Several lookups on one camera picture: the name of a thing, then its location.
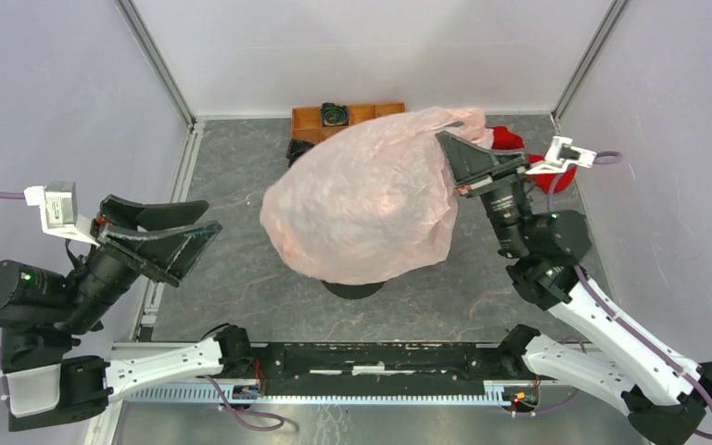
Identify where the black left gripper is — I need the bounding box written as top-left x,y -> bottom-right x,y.
56,193 -> 230,334

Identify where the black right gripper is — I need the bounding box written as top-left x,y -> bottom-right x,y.
434,131 -> 528,257

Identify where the pink plastic trash bag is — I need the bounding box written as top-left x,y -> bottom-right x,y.
260,107 -> 494,286

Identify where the black plastic trash bin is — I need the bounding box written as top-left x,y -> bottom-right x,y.
321,280 -> 386,300

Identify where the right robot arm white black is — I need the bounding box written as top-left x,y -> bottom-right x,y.
437,132 -> 712,444

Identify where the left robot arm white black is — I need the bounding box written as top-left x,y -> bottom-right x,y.
0,195 -> 255,432

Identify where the red cloth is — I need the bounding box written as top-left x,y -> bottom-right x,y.
488,125 -> 579,192

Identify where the rolled dark belt green yellow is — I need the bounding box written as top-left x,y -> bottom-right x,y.
319,102 -> 350,127

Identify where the rolled dark belt left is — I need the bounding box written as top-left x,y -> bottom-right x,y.
286,138 -> 315,167

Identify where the orange wooden compartment tray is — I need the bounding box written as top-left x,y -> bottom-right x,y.
290,102 -> 406,144

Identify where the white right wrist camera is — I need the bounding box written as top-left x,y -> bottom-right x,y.
527,135 -> 597,175

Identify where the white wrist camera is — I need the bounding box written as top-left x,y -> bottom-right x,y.
23,181 -> 99,246
527,135 -> 597,175

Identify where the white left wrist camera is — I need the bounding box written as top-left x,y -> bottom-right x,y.
23,181 -> 99,246

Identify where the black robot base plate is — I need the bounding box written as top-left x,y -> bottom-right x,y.
196,324 -> 561,398

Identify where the aluminium frame post right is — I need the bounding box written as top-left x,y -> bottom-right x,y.
551,0 -> 630,127

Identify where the aluminium frame post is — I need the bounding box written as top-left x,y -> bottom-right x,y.
115,0 -> 197,128
551,0 -> 630,127

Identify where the aluminium frame post left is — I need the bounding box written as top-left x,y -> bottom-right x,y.
115,0 -> 197,128

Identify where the slotted white cable duct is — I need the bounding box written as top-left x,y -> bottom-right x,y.
126,383 -> 510,408

